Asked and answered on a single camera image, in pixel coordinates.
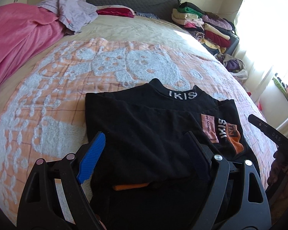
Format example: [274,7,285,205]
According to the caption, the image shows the black IKISS long-sleeve shirt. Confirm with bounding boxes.
[85,79,258,229]

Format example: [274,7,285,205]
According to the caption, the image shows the lilac crumpled garment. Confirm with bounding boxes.
[37,0,98,34]

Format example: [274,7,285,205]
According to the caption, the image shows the orange white plaid blanket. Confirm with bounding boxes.
[0,16,278,225]

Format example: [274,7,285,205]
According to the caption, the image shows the pink duvet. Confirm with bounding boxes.
[0,3,65,86]

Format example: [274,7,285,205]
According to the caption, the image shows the bag of loose clothes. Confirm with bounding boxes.
[214,53,248,83]

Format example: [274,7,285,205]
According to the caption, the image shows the stack of folded clothes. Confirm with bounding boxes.
[171,2,239,55]

